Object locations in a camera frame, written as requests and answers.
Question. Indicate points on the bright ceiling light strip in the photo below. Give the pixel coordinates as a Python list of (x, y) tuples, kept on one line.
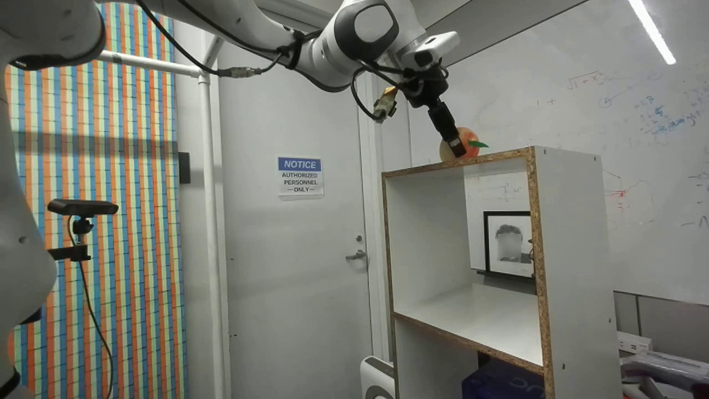
[(652, 31)]

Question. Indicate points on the horizontal metal rail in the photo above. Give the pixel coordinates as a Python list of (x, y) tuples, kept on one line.
[(147, 64)]

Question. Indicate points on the black camera stand clamp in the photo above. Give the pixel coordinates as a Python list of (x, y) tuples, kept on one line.
[(70, 253)]

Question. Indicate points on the black wall switch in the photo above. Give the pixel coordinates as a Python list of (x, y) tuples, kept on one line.
[(184, 170)]

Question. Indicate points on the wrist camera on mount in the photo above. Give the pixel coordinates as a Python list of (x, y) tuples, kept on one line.
[(386, 106)]

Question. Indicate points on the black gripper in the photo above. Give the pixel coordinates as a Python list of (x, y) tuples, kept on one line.
[(423, 87)]

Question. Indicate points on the orange yellow peach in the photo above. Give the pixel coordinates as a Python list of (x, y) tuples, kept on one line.
[(472, 138)]

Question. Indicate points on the blue white notice sign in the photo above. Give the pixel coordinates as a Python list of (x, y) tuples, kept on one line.
[(299, 177)]

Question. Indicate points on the dark blue object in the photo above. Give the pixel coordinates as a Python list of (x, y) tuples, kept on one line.
[(501, 383)]

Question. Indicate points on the black exterior camera bar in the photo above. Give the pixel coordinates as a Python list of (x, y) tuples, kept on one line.
[(82, 207)]

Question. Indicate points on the grey partition panel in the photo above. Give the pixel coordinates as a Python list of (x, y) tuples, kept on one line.
[(667, 322)]

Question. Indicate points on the white rounded device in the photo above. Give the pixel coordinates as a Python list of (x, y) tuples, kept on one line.
[(376, 379)]

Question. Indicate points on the white bookshelf with chipboard edges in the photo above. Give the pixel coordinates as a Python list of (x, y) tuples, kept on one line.
[(579, 281)]

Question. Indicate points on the multicolour striped curtain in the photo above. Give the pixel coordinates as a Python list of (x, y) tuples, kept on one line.
[(125, 295)]

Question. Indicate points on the grey door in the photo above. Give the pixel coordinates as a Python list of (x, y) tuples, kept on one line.
[(303, 312)]

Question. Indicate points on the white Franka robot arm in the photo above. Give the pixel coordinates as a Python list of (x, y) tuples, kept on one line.
[(356, 37)]

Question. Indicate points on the black framed portrait picture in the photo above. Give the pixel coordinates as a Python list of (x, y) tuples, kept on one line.
[(510, 244)]

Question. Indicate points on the white grey office equipment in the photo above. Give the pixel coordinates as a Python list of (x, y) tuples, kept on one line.
[(661, 367)]

